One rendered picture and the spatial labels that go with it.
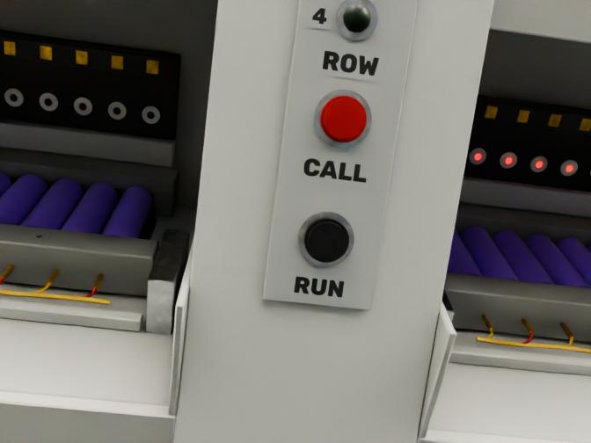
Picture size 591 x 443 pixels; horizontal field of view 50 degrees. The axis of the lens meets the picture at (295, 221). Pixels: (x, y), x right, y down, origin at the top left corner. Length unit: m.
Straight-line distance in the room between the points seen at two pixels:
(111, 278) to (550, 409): 0.21
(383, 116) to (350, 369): 0.10
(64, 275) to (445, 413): 0.18
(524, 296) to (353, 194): 0.13
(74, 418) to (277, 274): 0.09
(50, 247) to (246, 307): 0.11
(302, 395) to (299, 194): 0.08
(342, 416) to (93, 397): 0.10
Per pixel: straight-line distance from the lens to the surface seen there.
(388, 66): 0.23
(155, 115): 0.40
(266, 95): 0.22
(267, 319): 0.24
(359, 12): 0.22
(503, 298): 0.33
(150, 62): 0.39
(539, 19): 0.26
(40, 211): 0.35
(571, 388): 0.32
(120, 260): 0.31
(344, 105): 0.22
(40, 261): 0.32
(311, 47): 0.22
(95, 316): 0.29
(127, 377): 0.27
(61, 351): 0.29
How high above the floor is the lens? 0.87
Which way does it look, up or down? 10 degrees down
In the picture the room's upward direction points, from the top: 7 degrees clockwise
